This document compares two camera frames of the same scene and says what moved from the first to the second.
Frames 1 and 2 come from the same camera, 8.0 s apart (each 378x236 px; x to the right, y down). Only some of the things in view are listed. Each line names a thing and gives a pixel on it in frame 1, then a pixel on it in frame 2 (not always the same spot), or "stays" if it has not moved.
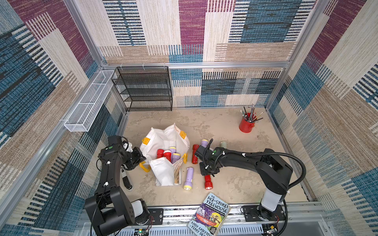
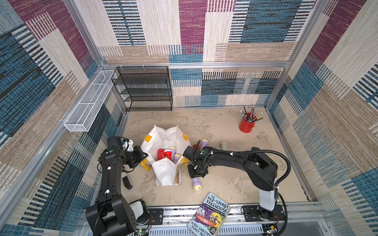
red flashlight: [168, 154] stays
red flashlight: [160, 153] stays
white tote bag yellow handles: [166, 173] stays
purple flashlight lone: [188, 184] -> [197, 184]
